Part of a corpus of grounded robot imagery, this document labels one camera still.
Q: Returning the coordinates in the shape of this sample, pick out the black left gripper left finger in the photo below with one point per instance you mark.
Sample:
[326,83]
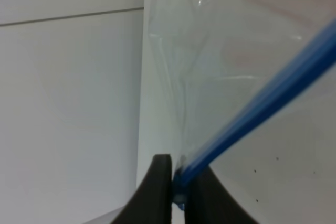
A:
[152,201]

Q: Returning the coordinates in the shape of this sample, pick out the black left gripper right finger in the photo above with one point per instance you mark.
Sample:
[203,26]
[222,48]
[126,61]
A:
[209,202]

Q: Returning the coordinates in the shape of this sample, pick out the clear plastic zipper bag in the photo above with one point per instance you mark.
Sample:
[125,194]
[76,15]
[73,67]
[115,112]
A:
[228,66]

